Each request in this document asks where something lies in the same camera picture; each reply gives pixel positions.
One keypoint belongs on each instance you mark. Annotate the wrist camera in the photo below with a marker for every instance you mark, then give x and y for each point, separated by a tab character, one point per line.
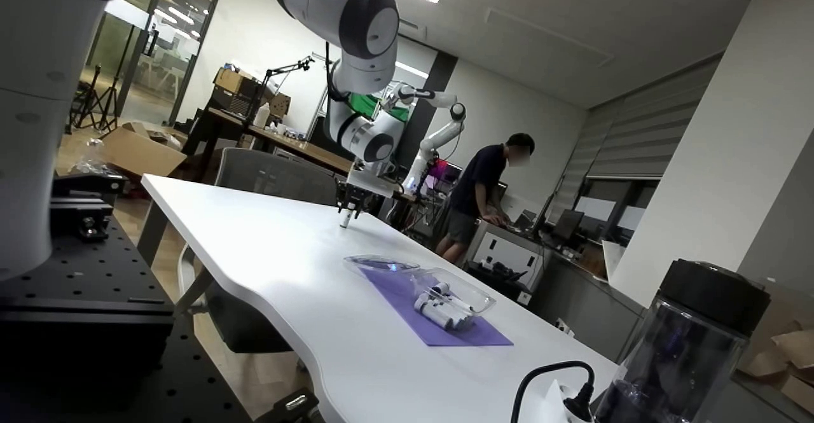
375	184

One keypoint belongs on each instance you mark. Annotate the clear plastic lid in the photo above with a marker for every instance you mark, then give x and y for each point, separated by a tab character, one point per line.
381	264

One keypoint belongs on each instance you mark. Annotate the clear plastic bag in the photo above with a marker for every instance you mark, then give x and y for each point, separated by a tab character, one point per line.
89	159

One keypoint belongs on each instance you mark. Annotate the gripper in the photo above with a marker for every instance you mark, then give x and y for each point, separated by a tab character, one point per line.
351	193

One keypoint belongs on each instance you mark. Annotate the wooden table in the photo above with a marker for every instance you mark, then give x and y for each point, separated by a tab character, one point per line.
299	149

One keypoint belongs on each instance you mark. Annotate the grey office chair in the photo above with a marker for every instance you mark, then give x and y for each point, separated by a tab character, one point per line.
273	178

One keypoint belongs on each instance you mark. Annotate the monitor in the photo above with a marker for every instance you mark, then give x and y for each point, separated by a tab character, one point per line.
568	224

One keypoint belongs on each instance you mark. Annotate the green screen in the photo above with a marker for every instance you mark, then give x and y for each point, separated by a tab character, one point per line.
372	105

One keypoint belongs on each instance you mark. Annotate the person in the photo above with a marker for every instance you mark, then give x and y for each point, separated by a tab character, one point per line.
477	181

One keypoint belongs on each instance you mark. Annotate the grey counter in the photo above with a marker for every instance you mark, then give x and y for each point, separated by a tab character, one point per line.
585	302

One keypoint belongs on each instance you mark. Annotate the window blinds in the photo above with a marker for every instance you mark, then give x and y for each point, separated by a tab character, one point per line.
636	137

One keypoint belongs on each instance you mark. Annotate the black metal bracket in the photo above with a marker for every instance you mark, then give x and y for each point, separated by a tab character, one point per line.
79	216

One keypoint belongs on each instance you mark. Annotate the white cabinet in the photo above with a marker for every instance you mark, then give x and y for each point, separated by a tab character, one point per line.
505	251

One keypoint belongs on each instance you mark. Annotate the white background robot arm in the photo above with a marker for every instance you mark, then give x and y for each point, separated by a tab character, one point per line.
439	137

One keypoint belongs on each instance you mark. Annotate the row of black tripods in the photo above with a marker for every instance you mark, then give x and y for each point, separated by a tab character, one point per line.
102	102

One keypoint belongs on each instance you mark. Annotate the white power strip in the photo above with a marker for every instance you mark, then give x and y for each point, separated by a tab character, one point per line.
559	407

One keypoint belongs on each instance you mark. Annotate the clear jar with black lid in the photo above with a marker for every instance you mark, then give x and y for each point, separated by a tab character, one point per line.
687	346

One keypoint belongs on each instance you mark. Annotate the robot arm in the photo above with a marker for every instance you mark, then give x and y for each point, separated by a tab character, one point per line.
44	124

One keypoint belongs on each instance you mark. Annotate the stack of boxes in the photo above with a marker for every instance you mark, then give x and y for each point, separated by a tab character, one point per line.
238	92

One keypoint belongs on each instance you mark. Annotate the heap of cardboard boxes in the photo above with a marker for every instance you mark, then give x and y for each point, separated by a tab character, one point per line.
782	353

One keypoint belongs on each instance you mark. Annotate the clear plastic box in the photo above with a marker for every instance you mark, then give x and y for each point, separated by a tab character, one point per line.
474	299

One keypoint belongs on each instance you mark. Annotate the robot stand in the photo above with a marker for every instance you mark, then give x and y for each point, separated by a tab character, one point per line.
95	283

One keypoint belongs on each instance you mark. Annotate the open cardboard box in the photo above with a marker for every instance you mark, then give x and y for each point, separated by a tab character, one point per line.
137	152

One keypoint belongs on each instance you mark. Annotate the purple mat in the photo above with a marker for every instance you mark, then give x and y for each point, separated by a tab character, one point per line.
439	337

